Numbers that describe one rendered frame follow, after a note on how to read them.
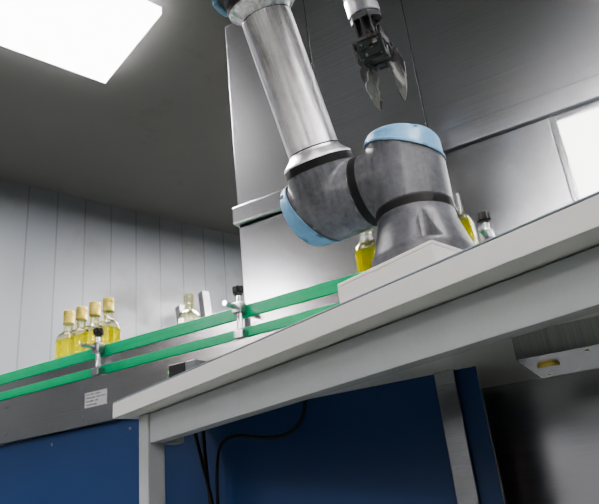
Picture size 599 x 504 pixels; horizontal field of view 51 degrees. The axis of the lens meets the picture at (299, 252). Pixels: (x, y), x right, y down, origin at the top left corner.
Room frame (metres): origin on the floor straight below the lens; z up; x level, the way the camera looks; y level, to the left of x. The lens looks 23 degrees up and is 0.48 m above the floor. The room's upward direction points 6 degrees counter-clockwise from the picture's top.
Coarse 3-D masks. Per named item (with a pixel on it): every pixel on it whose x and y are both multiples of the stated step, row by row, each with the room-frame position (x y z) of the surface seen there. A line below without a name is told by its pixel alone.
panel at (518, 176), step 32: (544, 128) 1.34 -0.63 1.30; (448, 160) 1.46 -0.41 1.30; (480, 160) 1.42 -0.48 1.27; (512, 160) 1.39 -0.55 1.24; (544, 160) 1.35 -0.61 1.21; (480, 192) 1.43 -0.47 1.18; (512, 192) 1.39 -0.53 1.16; (544, 192) 1.36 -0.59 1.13; (576, 192) 1.33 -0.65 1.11; (512, 224) 1.40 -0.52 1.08
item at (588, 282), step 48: (528, 288) 0.69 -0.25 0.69; (576, 288) 0.65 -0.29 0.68; (384, 336) 0.85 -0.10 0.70; (432, 336) 0.79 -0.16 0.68; (480, 336) 0.74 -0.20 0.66; (240, 384) 1.10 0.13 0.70; (288, 384) 1.00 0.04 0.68; (336, 384) 0.93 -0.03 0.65; (144, 432) 1.35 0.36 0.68; (192, 432) 1.25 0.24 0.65; (144, 480) 1.35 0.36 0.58
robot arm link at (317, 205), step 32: (224, 0) 0.80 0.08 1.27; (256, 0) 0.77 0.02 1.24; (288, 0) 0.80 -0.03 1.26; (256, 32) 0.80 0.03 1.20; (288, 32) 0.80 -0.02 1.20; (256, 64) 0.84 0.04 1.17; (288, 64) 0.81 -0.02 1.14; (288, 96) 0.83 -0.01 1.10; (320, 96) 0.85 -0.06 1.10; (288, 128) 0.86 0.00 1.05; (320, 128) 0.85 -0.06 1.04; (320, 160) 0.86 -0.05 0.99; (288, 192) 0.92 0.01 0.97; (320, 192) 0.87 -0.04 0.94; (288, 224) 0.93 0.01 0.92; (320, 224) 0.90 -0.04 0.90; (352, 224) 0.89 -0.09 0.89
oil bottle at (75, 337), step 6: (78, 306) 1.88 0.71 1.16; (84, 306) 1.88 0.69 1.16; (78, 312) 1.88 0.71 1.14; (84, 312) 1.88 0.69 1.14; (78, 318) 1.88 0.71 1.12; (84, 318) 1.88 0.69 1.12; (78, 324) 1.88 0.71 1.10; (84, 324) 1.89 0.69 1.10; (72, 330) 1.88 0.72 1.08; (78, 330) 1.86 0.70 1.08; (72, 336) 1.87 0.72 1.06; (78, 336) 1.86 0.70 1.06; (72, 342) 1.87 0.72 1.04; (78, 342) 1.86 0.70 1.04; (72, 348) 1.87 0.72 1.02; (78, 348) 1.86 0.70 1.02
